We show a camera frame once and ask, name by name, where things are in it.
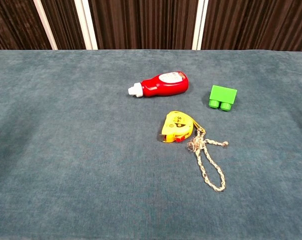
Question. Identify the white partition post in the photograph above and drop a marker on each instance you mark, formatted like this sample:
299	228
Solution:
87	25
199	25
46	25

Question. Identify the red ketchup bottle white cap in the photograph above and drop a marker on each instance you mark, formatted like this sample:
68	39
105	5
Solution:
166	86

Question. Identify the blue-grey velvet tablecloth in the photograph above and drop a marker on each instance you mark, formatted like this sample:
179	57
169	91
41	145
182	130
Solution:
91	155

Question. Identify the green toy building block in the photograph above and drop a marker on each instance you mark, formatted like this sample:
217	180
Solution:
222	95

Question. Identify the yellow tape measure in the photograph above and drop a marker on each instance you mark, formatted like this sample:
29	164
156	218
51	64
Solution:
176	126

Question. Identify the dark brown ribbed partition panel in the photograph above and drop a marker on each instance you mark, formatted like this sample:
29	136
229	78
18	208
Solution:
146	23
13	23
258	25
63	23

